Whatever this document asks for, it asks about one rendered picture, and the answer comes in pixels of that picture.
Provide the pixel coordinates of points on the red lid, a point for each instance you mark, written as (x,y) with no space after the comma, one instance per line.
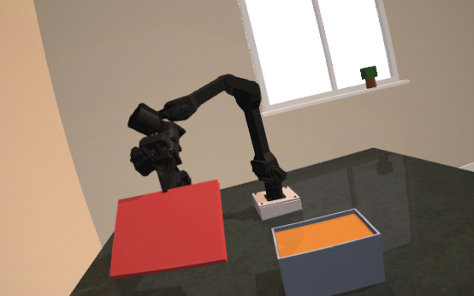
(168,231)

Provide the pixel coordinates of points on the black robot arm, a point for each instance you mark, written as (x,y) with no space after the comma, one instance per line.
(247,95)

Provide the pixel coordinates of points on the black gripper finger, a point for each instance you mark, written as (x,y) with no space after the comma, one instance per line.
(165,167)
(176,179)

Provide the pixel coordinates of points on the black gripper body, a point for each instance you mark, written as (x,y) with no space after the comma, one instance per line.
(165,145)

